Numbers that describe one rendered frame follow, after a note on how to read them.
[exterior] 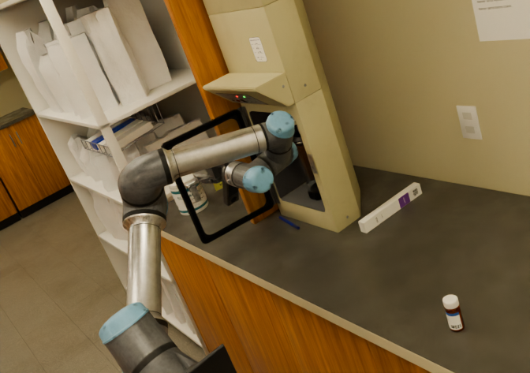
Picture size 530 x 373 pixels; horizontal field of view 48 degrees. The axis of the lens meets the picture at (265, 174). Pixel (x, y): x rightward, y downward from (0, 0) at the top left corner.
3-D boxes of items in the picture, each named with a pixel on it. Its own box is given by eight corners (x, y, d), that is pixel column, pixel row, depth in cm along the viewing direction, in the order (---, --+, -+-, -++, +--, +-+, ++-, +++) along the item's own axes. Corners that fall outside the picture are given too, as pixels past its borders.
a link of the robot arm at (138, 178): (106, 151, 150) (286, 99, 161) (113, 173, 160) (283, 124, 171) (117, 188, 145) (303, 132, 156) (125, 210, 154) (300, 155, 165)
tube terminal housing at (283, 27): (328, 182, 237) (265, -10, 208) (388, 196, 210) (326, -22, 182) (281, 214, 225) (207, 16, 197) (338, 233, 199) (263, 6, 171)
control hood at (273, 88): (238, 99, 208) (228, 72, 204) (296, 103, 182) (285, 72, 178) (211, 113, 203) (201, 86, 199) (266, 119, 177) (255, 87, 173)
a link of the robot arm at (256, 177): (281, 182, 168) (259, 200, 165) (259, 177, 177) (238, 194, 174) (269, 159, 165) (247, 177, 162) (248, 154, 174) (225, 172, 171)
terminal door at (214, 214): (275, 206, 222) (238, 107, 207) (203, 246, 212) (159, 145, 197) (274, 206, 222) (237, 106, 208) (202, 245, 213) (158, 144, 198)
